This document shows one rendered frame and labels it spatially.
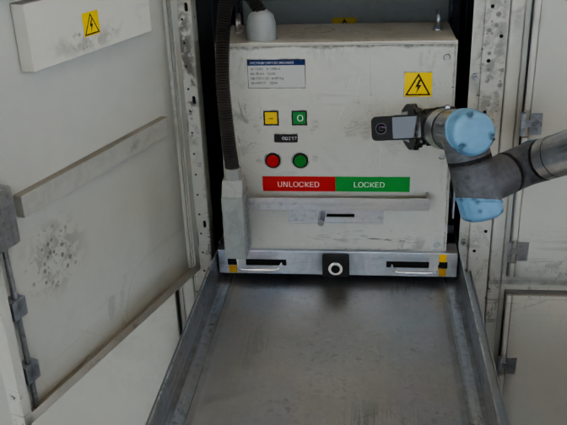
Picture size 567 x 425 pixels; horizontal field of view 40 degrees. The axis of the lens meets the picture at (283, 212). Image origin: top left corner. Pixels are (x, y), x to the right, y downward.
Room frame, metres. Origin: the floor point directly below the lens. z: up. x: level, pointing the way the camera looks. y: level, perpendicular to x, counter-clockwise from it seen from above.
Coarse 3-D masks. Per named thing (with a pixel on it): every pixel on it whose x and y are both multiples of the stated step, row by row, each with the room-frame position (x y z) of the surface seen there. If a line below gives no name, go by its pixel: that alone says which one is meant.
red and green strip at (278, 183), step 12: (264, 180) 1.57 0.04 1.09; (276, 180) 1.57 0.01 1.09; (288, 180) 1.56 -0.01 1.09; (300, 180) 1.56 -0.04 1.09; (312, 180) 1.56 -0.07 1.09; (324, 180) 1.55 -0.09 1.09; (336, 180) 1.55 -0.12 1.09; (348, 180) 1.55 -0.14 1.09; (360, 180) 1.54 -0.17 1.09; (372, 180) 1.54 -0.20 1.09; (384, 180) 1.54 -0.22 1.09; (396, 180) 1.53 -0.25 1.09; (408, 180) 1.53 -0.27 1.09
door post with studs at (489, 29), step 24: (480, 0) 1.57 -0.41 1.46; (504, 0) 1.56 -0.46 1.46; (480, 24) 1.57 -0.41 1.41; (504, 24) 1.56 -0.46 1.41; (480, 48) 1.57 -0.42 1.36; (504, 48) 1.56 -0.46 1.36; (480, 72) 1.57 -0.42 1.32; (480, 96) 1.57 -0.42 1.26; (480, 240) 1.56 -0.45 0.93; (480, 264) 1.56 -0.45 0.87; (480, 288) 1.56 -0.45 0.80
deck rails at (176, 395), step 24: (216, 264) 1.56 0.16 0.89; (216, 288) 1.52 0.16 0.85; (456, 288) 1.48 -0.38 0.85; (192, 312) 1.32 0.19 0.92; (216, 312) 1.42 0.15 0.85; (456, 312) 1.38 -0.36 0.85; (192, 336) 1.30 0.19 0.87; (456, 336) 1.29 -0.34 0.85; (192, 360) 1.25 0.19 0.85; (480, 360) 1.16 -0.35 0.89; (168, 384) 1.11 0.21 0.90; (192, 384) 1.17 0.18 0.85; (480, 384) 1.14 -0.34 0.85; (168, 408) 1.09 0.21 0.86; (480, 408) 1.07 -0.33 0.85
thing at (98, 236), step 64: (0, 0) 1.23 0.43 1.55; (64, 0) 1.32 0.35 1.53; (128, 0) 1.49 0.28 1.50; (0, 64) 1.20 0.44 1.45; (64, 64) 1.34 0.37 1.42; (128, 64) 1.51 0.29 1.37; (0, 128) 1.18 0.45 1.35; (64, 128) 1.32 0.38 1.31; (128, 128) 1.49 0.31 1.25; (0, 192) 1.12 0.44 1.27; (64, 192) 1.27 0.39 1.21; (128, 192) 1.46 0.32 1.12; (192, 192) 1.64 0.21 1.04; (0, 256) 1.13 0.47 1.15; (64, 256) 1.27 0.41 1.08; (128, 256) 1.44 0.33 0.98; (0, 320) 1.08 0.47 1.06; (64, 320) 1.24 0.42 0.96; (128, 320) 1.41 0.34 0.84; (64, 384) 1.18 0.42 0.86
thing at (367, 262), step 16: (224, 256) 1.57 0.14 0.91; (256, 256) 1.56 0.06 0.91; (272, 256) 1.56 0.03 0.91; (288, 256) 1.55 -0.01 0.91; (304, 256) 1.55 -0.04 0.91; (320, 256) 1.54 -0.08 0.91; (352, 256) 1.53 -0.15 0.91; (368, 256) 1.53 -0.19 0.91; (384, 256) 1.53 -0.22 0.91; (400, 256) 1.52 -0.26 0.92; (416, 256) 1.52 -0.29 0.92; (448, 256) 1.51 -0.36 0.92; (256, 272) 1.56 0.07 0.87; (272, 272) 1.56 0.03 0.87; (288, 272) 1.55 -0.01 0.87; (304, 272) 1.55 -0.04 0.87; (320, 272) 1.54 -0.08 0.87; (352, 272) 1.53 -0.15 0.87; (368, 272) 1.53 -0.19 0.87; (384, 272) 1.53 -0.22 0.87; (448, 272) 1.51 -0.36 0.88
